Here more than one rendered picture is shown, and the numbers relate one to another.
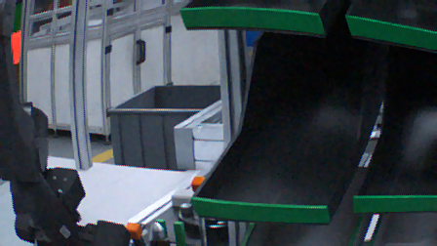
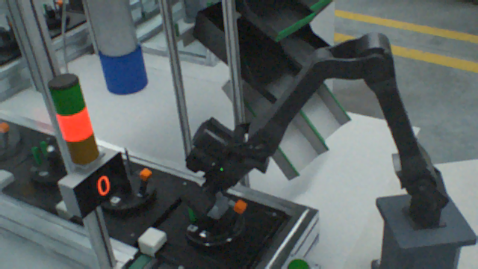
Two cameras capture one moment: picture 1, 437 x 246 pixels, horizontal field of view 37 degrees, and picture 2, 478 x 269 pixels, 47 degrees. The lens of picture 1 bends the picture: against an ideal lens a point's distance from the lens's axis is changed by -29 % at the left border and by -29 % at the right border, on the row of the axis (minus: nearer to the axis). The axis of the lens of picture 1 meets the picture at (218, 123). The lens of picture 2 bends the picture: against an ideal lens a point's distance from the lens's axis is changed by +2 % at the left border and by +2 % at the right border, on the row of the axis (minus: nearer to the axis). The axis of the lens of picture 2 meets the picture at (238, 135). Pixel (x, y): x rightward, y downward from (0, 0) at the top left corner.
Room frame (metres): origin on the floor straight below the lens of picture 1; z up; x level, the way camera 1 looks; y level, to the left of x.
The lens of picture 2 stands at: (0.58, 1.04, 1.81)
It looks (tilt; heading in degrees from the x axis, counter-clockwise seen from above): 34 degrees down; 283
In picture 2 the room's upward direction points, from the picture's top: 5 degrees counter-clockwise
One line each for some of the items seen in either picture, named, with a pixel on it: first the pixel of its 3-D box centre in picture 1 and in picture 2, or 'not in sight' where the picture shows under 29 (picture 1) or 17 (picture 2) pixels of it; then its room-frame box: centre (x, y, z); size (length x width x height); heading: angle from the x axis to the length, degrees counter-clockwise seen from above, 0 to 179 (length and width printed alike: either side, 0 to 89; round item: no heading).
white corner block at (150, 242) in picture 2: not in sight; (152, 242); (0.97, 0.24, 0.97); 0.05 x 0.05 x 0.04; 69
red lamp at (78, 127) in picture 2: (9, 49); (75, 121); (1.02, 0.32, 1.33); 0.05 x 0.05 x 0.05
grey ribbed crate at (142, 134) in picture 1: (212, 131); not in sight; (2.98, 0.02, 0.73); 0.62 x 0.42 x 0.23; 69
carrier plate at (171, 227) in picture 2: not in sight; (214, 231); (0.84, 0.18, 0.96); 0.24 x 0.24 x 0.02; 69
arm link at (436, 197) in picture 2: not in sight; (426, 182); (0.41, 0.21, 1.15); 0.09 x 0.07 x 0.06; 92
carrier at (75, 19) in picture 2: not in sight; (51, 12); (1.81, -1.02, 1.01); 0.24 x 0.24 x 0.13; 69
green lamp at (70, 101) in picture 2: (10, 20); (67, 96); (1.02, 0.32, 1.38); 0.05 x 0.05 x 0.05
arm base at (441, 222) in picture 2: not in sight; (425, 204); (0.41, 0.20, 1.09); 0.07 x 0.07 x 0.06; 16
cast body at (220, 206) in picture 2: not in sight; (205, 196); (0.85, 0.18, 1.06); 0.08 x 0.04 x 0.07; 159
